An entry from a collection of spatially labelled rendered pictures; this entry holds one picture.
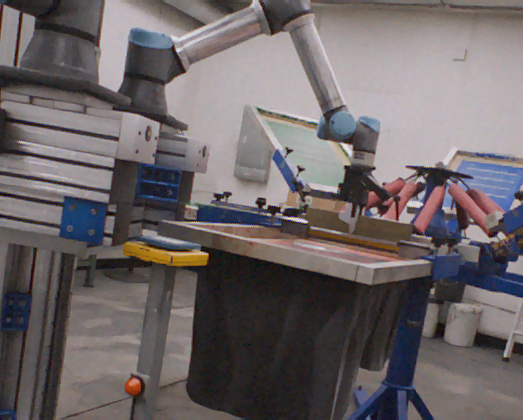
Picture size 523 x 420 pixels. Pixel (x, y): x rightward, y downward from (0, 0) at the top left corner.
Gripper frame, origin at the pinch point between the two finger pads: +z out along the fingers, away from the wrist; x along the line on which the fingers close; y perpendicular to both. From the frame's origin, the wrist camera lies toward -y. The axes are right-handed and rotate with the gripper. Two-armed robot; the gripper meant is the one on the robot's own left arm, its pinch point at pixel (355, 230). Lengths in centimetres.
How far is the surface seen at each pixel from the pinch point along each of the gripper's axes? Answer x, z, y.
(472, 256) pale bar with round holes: -21.7, 1.9, -33.4
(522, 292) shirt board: -55, 13, -47
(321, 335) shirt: 50, 24, -16
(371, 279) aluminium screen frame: 60, 7, -29
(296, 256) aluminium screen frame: 60, 5, -11
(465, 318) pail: -377, 76, 30
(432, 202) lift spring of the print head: -58, -14, -7
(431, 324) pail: -380, 89, 59
